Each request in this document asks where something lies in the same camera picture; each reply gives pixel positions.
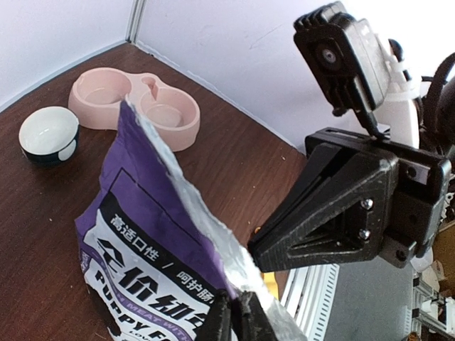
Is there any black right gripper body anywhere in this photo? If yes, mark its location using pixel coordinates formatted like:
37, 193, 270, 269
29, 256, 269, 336
305, 129, 451, 269

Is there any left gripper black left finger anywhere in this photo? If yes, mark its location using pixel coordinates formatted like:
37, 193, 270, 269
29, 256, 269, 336
197, 289, 232, 341

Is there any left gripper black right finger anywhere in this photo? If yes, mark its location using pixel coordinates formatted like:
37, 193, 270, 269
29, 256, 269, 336
234, 291, 277, 341

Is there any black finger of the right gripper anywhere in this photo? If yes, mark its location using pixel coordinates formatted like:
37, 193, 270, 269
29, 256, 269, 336
247, 143, 399, 272

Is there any purple pet food bag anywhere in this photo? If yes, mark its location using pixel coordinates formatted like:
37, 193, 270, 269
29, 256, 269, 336
76, 101, 304, 340

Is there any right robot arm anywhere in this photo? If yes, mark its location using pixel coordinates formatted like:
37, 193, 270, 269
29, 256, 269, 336
247, 56, 454, 272

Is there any pink double pet feeder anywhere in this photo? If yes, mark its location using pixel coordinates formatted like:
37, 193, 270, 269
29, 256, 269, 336
68, 67, 200, 151

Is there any black and white ceramic bowl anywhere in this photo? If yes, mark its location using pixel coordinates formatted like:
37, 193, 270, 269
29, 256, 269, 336
18, 106, 80, 166

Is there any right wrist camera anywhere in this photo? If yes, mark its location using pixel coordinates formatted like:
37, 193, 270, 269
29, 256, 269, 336
293, 1, 420, 148

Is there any right aluminium corner post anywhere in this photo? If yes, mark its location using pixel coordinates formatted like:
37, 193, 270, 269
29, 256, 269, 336
125, 0, 147, 45

